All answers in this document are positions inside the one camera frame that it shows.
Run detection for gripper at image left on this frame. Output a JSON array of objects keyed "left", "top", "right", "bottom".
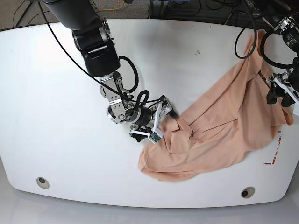
[{"left": 128, "top": 95, "right": 179, "bottom": 143}]

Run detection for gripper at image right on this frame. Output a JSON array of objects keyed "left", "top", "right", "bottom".
[{"left": 266, "top": 70, "right": 299, "bottom": 107}]

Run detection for peach t-shirt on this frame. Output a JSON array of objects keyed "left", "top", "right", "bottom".
[{"left": 138, "top": 29, "right": 293, "bottom": 181}]

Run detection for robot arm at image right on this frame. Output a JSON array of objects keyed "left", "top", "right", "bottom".
[{"left": 246, "top": 0, "right": 299, "bottom": 107}]

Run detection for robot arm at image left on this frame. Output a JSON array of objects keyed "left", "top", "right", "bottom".
[{"left": 43, "top": 0, "right": 178, "bottom": 144}]

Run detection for red tape rectangle marker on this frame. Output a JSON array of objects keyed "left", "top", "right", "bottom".
[{"left": 262, "top": 130, "right": 283, "bottom": 165}]

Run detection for right table grommet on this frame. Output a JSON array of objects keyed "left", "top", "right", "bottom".
[{"left": 241, "top": 186, "right": 255, "bottom": 199}]

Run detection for table grommet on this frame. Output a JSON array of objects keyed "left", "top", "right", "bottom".
[
  {"left": 241, "top": 186, "right": 255, "bottom": 199},
  {"left": 36, "top": 177, "right": 50, "bottom": 189}
]

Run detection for left table grommet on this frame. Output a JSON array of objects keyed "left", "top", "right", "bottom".
[{"left": 36, "top": 177, "right": 50, "bottom": 189}]

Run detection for wrist camera, image-left gripper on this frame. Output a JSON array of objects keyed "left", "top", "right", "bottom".
[{"left": 149, "top": 132, "right": 161, "bottom": 144}]

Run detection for black cable on image-left arm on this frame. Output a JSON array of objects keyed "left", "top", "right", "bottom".
[{"left": 38, "top": 0, "right": 164, "bottom": 112}]

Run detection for black cable on image-right arm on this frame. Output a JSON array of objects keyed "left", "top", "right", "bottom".
[{"left": 234, "top": 0, "right": 295, "bottom": 70}]

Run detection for yellow cable on floor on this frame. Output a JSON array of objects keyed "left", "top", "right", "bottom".
[{"left": 90, "top": 0, "right": 127, "bottom": 14}]

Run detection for black floor cables top right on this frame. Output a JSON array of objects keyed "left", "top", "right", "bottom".
[{"left": 148, "top": 0, "right": 248, "bottom": 25}]

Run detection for black floor cables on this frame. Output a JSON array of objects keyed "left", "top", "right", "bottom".
[
  {"left": 148, "top": 0, "right": 248, "bottom": 25},
  {"left": 13, "top": 0, "right": 52, "bottom": 28}
]

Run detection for black floor cables top left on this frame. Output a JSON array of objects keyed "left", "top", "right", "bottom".
[{"left": 13, "top": 0, "right": 52, "bottom": 28}]

